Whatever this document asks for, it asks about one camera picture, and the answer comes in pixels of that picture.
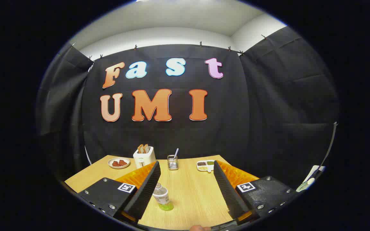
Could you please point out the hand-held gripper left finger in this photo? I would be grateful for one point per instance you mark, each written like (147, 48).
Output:
(146, 189)

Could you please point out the toast slice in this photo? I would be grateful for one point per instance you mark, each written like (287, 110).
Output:
(140, 149)
(146, 148)

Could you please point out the small white plate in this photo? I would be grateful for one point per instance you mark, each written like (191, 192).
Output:
(117, 167)

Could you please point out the white flat object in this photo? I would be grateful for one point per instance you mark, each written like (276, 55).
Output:
(310, 181)

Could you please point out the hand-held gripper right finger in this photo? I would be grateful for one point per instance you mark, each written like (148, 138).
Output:
(228, 189)

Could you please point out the wooden table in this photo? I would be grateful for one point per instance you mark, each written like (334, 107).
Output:
(191, 192)

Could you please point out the black backdrop cloth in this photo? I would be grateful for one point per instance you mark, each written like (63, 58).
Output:
(236, 128)

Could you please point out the white divided dish with beans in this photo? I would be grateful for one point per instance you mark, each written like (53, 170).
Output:
(204, 166)

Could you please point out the brown meat piece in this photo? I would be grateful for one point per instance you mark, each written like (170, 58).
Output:
(123, 162)
(115, 164)

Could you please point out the white toaster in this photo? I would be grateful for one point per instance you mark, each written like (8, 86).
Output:
(145, 158)

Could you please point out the metal spoon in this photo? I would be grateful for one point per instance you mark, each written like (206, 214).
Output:
(176, 152)

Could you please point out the clear juice bottle white label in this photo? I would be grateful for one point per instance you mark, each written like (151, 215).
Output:
(162, 199)

